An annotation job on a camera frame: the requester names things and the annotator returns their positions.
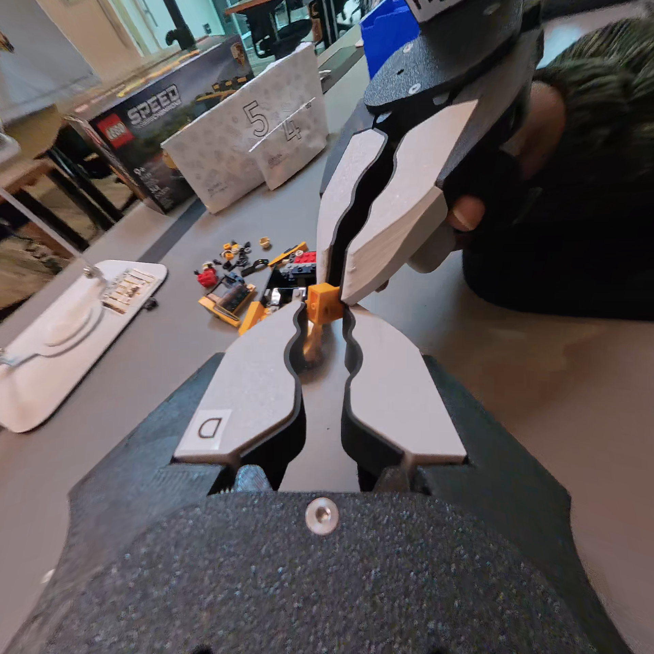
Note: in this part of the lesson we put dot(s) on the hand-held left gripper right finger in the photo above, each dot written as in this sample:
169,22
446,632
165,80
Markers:
403,403

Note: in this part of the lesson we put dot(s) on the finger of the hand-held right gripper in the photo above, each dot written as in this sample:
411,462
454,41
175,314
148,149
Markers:
347,179
414,204

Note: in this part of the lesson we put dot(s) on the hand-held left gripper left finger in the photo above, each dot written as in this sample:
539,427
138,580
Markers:
250,393

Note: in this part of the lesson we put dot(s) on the yellow lego car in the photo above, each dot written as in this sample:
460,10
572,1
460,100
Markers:
250,319

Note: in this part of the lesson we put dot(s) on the yellow lego car roof section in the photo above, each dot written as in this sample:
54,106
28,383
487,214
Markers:
230,299

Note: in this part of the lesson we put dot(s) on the yellow lego side panel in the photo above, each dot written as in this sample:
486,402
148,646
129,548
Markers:
286,254

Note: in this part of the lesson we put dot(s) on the yellow lego corner brick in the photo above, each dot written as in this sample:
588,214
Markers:
322,301

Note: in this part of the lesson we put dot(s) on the person's right forearm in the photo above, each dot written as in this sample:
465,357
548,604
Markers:
613,92

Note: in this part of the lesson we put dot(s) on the red lego minifigure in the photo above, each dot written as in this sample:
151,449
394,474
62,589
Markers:
207,278

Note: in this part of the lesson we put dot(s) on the black curved lego piece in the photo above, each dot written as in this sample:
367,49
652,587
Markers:
250,269

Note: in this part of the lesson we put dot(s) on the pile of small lego pieces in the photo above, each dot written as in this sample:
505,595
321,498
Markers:
235,250

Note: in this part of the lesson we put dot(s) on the black lego box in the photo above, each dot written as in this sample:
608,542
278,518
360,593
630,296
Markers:
153,112

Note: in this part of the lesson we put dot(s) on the open lego instruction booklet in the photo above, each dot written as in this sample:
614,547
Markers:
41,61

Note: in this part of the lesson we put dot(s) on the small white printed paper bag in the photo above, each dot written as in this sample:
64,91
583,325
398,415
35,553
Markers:
291,153

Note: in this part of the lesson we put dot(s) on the blue plastic bin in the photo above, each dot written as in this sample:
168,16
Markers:
388,36

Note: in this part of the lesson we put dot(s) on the large white printed paper bag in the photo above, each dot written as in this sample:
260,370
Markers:
214,153

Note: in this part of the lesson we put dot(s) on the sticker sheet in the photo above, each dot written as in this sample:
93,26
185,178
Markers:
127,291

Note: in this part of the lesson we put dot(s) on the black office chair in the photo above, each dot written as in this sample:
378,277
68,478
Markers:
276,36

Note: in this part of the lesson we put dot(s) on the brown wooden desk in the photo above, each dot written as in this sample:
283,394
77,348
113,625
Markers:
36,133

